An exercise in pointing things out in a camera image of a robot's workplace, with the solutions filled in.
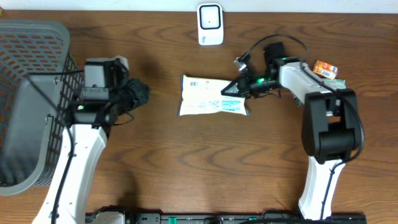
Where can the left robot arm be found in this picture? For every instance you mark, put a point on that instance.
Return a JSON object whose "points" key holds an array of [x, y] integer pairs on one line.
{"points": [[88, 123]]}

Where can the white snack bag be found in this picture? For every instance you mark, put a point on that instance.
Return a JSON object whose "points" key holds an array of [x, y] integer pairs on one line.
{"points": [[203, 96]]}

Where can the white barcode scanner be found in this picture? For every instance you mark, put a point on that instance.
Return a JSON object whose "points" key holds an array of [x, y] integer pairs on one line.
{"points": [[210, 24]]}

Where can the mint wet wipes pack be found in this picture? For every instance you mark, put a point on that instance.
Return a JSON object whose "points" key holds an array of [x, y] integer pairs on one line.
{"points": [[335, 83]]}

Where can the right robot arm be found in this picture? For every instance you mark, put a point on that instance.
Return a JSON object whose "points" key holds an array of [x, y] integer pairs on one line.
{"points": [[331, 127]]}

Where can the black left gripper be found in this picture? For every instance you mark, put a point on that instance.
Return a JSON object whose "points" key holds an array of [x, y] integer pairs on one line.
{"points": [[134, 94]]}

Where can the grey plastic mesh basket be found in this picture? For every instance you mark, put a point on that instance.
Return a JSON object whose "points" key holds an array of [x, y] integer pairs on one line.
{"points": [[33, 52]]}

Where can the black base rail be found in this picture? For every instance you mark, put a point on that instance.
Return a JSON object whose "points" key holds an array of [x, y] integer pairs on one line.
{"points": [[154, 218]]}

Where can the dark green round-logo packet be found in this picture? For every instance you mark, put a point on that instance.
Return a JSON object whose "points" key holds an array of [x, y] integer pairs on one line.
{"points": [[298, 102]]}

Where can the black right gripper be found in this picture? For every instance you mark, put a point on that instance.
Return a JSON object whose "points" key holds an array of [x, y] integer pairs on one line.
{"points": [[243, 87]]}

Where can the orange tissue pack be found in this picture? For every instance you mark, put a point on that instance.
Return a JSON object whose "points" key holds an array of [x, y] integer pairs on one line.
{"points": [[325, 69]]}

